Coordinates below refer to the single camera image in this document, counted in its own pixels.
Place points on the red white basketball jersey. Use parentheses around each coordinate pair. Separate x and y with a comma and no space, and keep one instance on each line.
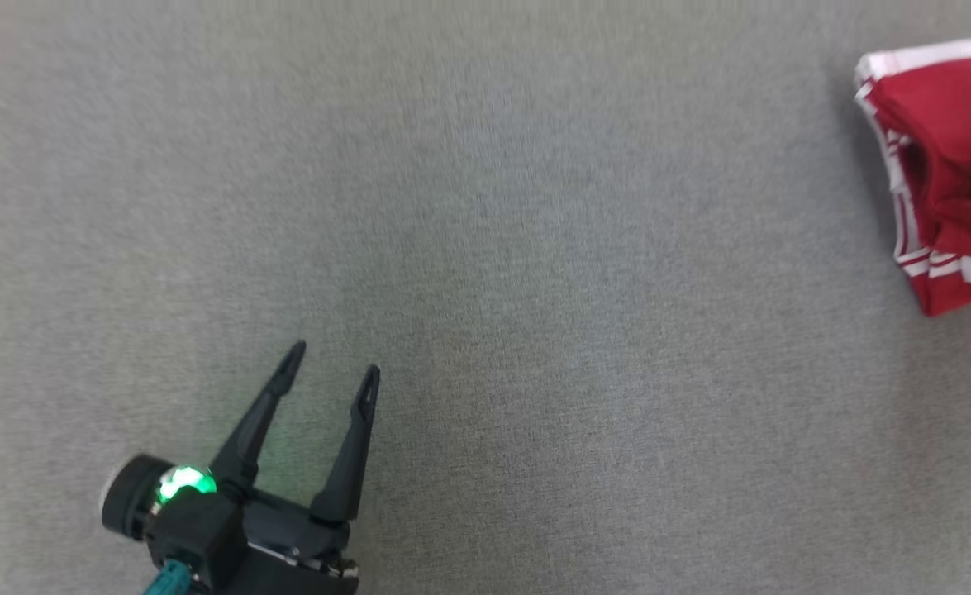
(964,124)

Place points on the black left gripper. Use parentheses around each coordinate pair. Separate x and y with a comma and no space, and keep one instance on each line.
(295,554)

